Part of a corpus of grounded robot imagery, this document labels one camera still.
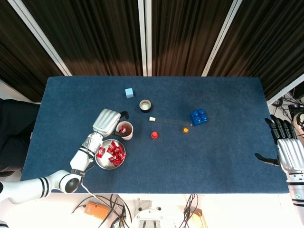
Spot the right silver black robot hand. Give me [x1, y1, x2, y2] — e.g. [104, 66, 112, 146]
[254, 114, 304, 175]

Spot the white sneaker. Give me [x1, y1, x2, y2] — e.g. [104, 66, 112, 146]
[294, 113, 304, 138]

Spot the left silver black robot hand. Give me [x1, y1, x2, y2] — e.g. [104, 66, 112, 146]
[92, 108, 130, 138]

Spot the black device purple dot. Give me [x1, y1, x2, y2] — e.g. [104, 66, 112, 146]
[288, 103, 304, 115]

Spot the blue felt table cover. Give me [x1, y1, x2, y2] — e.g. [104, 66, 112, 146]
[20, 76, 290, 194]

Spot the orange box device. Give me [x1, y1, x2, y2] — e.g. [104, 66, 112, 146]
[85, 200, 110, 220]

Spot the silver metal plate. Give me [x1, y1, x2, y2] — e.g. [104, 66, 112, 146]
[95, 139, 127, 170]

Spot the glass test tube white stopper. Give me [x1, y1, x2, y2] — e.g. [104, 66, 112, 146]
[149, 115, 193, 127]

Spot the blue building block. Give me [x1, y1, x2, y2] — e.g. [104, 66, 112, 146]
[190, 108, 209, 127]

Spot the black cup brown inside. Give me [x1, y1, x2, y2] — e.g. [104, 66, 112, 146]
[139, 99, 153, 114]

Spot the tan orange box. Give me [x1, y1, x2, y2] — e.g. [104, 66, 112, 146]
[190, 208, 207, 228]

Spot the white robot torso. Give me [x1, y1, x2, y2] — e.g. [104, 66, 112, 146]
[130, 199, 165, 228]

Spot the white frame post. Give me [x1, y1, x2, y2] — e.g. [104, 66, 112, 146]
[144, 0, 153, 77]
[201, 0, 243, 77]
[8, 0, 73, 77]
[137, 0, 148, 77]
[266, 73, 304, 106]

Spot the dark brown curtain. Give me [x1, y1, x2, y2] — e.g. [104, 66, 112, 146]
[21, 0, 144, 77]
[209, 0, 304, 100]
[0, 0, 65, 103]
[151, 0, 233, 77]

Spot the white paper cup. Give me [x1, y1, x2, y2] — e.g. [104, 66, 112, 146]
[115, 121, 134, 141]

